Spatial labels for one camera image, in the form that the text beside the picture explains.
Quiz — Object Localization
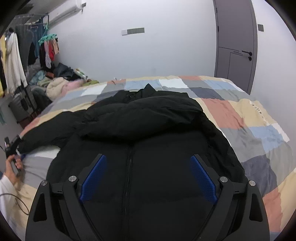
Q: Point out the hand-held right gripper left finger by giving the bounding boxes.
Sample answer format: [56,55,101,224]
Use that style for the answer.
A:
[25,153,108,241]

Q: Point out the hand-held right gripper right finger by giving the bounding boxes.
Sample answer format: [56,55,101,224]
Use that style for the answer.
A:
[190,154,271,241]

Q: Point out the black padded jacket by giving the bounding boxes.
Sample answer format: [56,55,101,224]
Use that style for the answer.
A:
[17,83,249,241]

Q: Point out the metal clothes rack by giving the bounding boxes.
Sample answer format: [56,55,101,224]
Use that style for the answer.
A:
[14,13,50,30]

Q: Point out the person's left hand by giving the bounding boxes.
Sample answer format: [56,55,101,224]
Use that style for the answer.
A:
[3,155,23,186]

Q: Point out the dark red suitcase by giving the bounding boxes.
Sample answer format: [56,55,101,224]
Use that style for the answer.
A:
[17,111,40,128]

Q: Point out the silver suitcase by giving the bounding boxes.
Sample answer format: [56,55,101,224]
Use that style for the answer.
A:
[9,86,35,121]

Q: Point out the checkered patchwork bed quilt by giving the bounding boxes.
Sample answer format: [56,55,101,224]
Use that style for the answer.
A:
[0,75,296,234]

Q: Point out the light blue cloth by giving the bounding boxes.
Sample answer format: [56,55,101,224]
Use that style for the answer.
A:
[29,70,47,86]

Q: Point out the cream fleece garment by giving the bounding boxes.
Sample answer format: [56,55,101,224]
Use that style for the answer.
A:
[46,77,70,100]

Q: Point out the yellow fleece hanging robe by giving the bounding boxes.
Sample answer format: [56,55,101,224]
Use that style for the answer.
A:
[0,37,6,98]

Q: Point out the white hanging robe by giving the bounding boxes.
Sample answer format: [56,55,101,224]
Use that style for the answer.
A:
[5,32,28,93]

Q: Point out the pink garment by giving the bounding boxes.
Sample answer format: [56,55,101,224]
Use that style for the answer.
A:
[65,80,88,93]

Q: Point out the black crumpled garment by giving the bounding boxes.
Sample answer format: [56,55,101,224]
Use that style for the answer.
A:
[54,62,80,81]

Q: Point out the white and green packet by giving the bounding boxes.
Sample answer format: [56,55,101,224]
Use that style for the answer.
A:
[75,68,89,80]

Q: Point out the red and pink hanging laundry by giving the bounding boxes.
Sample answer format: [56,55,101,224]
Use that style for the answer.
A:
[39,38,59,69]

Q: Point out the dark grey hanging garment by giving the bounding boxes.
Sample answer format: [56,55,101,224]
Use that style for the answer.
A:
[16,24,34,67]

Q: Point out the blue denim hanging garment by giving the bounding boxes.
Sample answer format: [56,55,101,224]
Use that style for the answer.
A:
[35,24,47,58]

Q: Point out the green clip hanger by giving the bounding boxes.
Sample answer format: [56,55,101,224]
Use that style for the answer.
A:
[38,34,58,45]

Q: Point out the white air conditioner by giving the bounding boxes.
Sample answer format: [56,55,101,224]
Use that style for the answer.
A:
[46,0,86,26]

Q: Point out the grey door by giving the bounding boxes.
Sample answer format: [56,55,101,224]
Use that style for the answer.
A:
[213,0,258,94]

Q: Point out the black cable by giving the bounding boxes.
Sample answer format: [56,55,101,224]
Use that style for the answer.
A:
[0,193,30,215]

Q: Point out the grey wall switch panel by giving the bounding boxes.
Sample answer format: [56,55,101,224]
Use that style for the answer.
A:
[122,28,145,36]

